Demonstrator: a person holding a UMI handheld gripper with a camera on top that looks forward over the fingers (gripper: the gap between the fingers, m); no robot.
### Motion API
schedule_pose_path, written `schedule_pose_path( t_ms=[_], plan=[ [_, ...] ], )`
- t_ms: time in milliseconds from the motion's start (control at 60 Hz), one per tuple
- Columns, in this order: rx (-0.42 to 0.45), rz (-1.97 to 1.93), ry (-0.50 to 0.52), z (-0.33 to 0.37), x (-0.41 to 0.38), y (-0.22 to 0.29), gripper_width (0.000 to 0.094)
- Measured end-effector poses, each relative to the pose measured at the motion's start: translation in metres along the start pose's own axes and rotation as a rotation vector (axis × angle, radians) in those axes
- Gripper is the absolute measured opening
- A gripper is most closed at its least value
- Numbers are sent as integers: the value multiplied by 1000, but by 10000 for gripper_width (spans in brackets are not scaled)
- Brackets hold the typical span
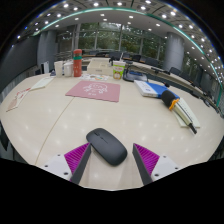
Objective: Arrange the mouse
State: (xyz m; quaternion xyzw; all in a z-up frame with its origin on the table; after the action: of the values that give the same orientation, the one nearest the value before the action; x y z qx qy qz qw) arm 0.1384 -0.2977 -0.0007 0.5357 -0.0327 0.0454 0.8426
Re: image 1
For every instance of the white paper pamphlet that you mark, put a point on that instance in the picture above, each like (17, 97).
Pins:
(42, 83)

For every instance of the red bottle with green band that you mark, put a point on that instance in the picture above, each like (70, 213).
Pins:
(77, 65)

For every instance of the ceiling lights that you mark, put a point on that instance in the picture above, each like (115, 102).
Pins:
(130, 16)

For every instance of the black computer mouse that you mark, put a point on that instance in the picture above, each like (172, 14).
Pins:
(107, 146)

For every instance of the white booklet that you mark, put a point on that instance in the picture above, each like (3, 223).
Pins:
(190, 115)

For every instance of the pink printed mouse pad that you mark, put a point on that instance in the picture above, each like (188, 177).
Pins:
(95, 90)

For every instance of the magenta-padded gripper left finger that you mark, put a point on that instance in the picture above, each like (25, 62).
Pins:
(75, 159)

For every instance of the white cardboard box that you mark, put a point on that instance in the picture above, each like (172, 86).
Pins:
(99, 67)

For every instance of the white lidded mug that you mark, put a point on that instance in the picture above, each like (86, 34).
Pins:
(68, 69)

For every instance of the red and white leaflet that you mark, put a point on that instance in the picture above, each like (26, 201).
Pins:
(18, 99)

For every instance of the colourful sticker sheet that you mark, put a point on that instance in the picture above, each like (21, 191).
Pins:
(95, 77)

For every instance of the dark office chairs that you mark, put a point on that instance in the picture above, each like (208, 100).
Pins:
(151, 61)

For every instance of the black desk conference unit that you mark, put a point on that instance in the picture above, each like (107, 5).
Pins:
(133, 76)

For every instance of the green printed paper cup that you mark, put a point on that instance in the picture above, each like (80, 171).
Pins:
(118, 70)

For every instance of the curved conference desk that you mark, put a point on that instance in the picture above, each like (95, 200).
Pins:
(173, 80)

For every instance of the blue and white book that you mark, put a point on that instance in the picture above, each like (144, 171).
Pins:
(156, 89)

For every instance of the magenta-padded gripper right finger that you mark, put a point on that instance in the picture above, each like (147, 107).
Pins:
(148, 160)

